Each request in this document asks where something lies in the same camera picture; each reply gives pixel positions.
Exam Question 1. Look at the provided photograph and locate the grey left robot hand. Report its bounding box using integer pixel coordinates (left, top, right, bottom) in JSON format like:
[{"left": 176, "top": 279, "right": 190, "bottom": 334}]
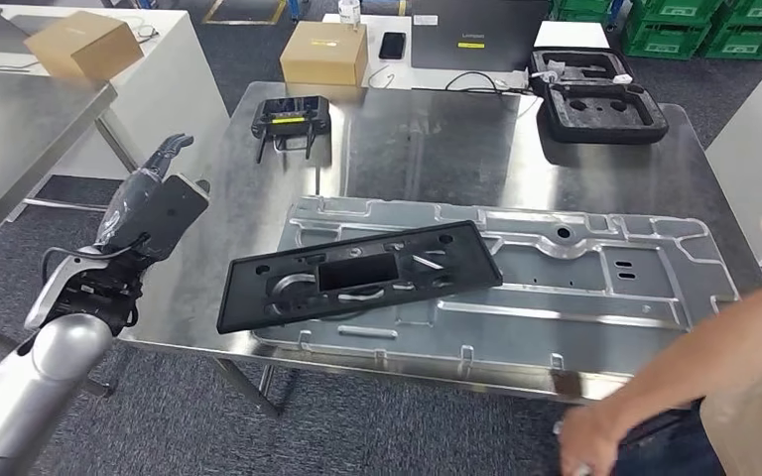
[{"left": 93, "top": 133, "right": 196, "bottom": 251}]

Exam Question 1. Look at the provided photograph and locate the white cabinet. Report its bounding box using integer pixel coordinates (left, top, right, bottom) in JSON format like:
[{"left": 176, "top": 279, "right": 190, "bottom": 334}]
[
  {"left": 0, "top": 3, "right": 231, "bottom": 181},
  {"left": 704, "top": 29, "right": 762, "bottom": 266}
]

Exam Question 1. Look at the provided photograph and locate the black smartphone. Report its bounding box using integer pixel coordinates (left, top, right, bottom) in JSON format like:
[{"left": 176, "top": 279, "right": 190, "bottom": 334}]
[{"left": 378, "top": 31, "right": 408, "bottom": 61}]

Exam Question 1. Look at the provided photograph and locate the black plastic plate bracket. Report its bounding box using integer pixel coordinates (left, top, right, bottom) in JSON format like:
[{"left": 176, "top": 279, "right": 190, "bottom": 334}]
[{"left": 215, "top": 219, "right": 505, "bottom": 335}]

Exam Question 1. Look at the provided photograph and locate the stamped metal panel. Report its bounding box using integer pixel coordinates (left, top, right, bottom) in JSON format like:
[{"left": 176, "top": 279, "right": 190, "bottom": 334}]
[{"left": 252, "top": 194, "right": 742, "bottom": 384}]

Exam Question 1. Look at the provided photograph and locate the person's hand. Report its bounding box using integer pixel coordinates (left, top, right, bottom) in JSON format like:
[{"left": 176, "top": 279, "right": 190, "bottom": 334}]
[{"left": 557, "top": 399, "right": 627, "bottom": 476}]

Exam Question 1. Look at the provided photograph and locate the black remote controller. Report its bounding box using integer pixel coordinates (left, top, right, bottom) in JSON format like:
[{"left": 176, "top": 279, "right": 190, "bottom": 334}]
[{"left": 250, "top": 94, "right": 333, "bottom": 166}]

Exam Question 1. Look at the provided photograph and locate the white table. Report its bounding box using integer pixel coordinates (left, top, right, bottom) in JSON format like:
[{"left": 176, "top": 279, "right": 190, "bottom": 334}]
[{"left": 319, "top": 13, "right": 612, "bottom": 93}]

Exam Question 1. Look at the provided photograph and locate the stainless steel workbench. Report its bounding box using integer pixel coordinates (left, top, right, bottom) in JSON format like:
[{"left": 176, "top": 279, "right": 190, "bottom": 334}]
[{"left": 119, "top": 80, "right": 762, "bottom": 404}]

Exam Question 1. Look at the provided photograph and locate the person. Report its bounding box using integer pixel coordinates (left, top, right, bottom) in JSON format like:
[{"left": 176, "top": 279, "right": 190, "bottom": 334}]
[{"left": 557, "top": 203, "right": 762, "bottom": 476}]

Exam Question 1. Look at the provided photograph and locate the brown cardboard box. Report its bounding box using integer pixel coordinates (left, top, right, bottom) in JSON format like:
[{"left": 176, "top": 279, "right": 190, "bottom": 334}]
[
  {"left": 23, "top": 9, "right": 146, "bottom": 82},
  {"left": 279, "top": 21, "right": 370, "bottom": 88}
]

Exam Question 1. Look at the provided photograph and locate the black foam case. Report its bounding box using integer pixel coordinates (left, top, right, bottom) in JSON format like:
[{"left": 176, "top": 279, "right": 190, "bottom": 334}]
[{"left": 528, "top": 46, "right": 670, "bottom": 147}]

